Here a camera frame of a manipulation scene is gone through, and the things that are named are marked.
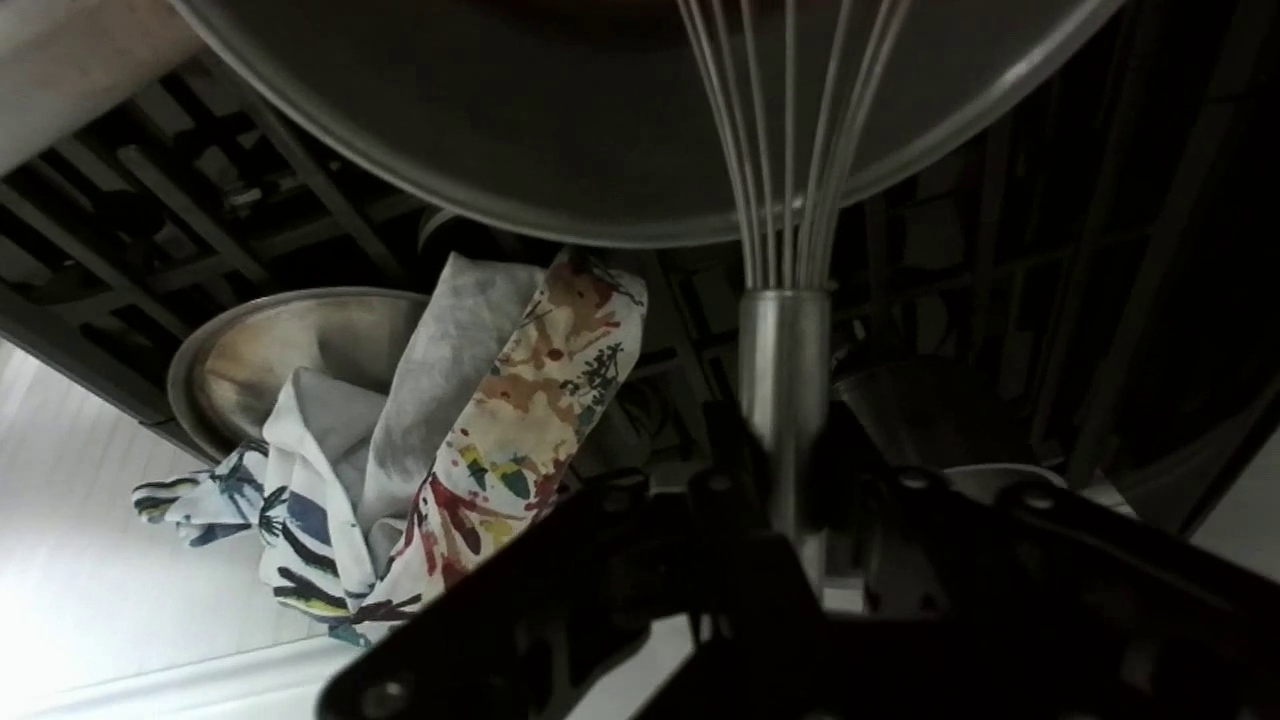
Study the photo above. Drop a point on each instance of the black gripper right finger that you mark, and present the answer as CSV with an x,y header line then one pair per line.
x,y
1067,615

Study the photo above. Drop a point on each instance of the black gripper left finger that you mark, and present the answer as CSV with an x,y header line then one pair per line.
x,y
586,615

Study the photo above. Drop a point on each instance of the colourful patterned dish towel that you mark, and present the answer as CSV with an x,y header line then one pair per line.
x,y
454,441

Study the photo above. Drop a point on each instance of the black gas stove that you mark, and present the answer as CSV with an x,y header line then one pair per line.
x,y
1012,333

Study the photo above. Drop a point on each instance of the small metal frying pan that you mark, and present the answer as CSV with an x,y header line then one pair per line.
x,y
267,354

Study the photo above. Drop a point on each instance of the large steel saucepan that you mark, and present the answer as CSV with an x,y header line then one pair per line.
x,y
561,107

